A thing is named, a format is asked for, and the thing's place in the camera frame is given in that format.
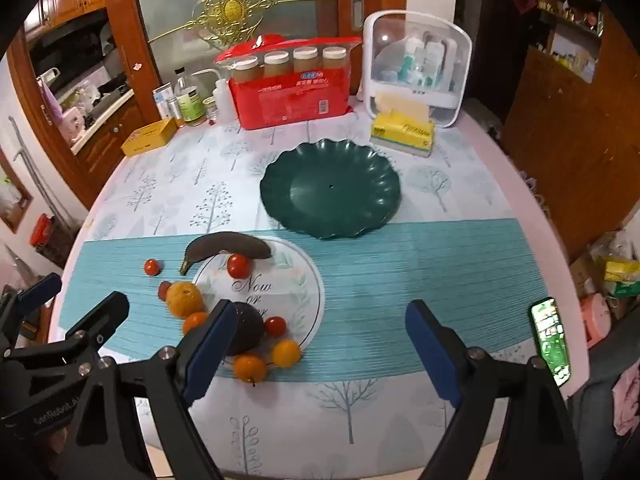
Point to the dark green scalloped plate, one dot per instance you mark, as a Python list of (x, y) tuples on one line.
[(330, 195)]

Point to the brown wooden shelf unit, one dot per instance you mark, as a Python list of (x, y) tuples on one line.
[(550, 135)]

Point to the pink cloth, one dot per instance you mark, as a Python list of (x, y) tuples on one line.
[(627, 400)]

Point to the stemmed orange mandarin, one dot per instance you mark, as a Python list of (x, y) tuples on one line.
[(250, 367)]

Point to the red cherry tomato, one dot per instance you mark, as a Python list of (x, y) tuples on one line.
[(151, 267), (239, 265), (275, 326)]

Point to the small orange mandarin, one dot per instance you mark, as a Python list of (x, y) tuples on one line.
[(286, 352), (193, 322)]

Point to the teal striped placemat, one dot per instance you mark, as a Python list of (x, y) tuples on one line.
[(400, 270)]

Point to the gold door ornament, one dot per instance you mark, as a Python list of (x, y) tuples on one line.
[(232, 10)]

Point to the red lychee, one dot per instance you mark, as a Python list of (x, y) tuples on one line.
[(163, 291)]

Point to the overripe brown banana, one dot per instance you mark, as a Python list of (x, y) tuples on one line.
[(225, 246)]

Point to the yellow green carton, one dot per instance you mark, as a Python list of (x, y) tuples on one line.
[(622, 275)]

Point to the dark brown avocado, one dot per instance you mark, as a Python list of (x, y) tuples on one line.
[(249, 332)]

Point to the white blue carton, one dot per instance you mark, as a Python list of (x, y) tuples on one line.
[(161, 100)]

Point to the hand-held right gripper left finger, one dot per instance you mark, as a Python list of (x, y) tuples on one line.
[(207, 352)]

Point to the red plastic package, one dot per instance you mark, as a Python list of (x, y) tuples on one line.
[(285, 102)]

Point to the wooden lower kitchen cabinet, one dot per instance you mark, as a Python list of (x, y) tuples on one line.
[(105, 145)]

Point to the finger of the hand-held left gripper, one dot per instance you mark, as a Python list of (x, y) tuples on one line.
[(39, 287), (102, 319)]

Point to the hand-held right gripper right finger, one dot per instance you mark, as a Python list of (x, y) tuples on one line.
[(434, 352)]

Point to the smartphone with lit screen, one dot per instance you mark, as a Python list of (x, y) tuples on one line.
[(550, 340)]

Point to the white clear storage box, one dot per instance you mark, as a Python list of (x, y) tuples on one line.
[(372, 90)]

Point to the small glass jar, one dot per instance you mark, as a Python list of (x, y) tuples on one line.
[(212, 111)]

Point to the white lidded glass jar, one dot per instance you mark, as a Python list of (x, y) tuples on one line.
[(277, 65), (246, 70), (335, 59), (306, 61)]

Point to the pink plastic stool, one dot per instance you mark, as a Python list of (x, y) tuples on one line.
[(596, 320)]

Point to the flat yellow box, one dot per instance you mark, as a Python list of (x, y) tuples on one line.
[(145, 137)]

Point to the white teal cosmetic bottle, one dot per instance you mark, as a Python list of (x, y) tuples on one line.
[(414, 60)]

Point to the frosted glass wooden door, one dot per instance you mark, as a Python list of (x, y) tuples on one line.
[(165, 0)]

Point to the white squeeze bottle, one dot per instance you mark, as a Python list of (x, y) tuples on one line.
[(225, 105)]

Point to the green label glass bottle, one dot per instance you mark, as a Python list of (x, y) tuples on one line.
[(190, 106)]

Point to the small silver can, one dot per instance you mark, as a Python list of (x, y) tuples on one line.
[(176, 114)]

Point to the yellow tissue pack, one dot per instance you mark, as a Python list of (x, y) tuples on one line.
[(400, 132)]

